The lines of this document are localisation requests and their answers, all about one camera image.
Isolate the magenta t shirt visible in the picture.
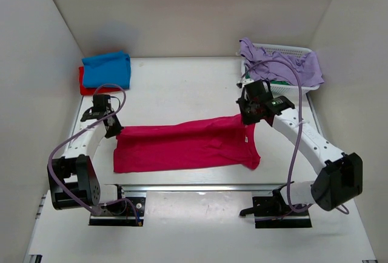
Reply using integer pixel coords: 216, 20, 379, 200
113, 115, 261, 173

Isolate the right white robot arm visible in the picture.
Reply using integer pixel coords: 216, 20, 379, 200
236, 81, 363, 216

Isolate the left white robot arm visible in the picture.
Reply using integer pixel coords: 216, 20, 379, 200
47, 94, 127, 214

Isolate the folded red t shirt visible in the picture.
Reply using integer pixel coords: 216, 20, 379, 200
78, 66, 120, 96

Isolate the white plastic laundry basket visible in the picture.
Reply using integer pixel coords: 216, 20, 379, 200
238, 42, 320, 96

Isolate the green t shirt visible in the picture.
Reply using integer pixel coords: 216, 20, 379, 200
245, 75, 290, 85

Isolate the folded blue t shirt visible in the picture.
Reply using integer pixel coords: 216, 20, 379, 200
82, 51, 131, 89

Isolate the lavender t shirt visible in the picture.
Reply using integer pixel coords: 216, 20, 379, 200
239, 38, 324, 87

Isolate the aluminium rail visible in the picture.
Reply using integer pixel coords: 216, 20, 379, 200
122, 184, 282, 192

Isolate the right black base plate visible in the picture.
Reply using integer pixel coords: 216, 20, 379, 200
239, 185, 312, 229

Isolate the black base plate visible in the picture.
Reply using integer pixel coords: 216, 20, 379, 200
239, 185, 312, 229
89, 192, 146, 227

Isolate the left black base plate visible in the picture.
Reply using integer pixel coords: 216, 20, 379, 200
89, 192, 146, 227

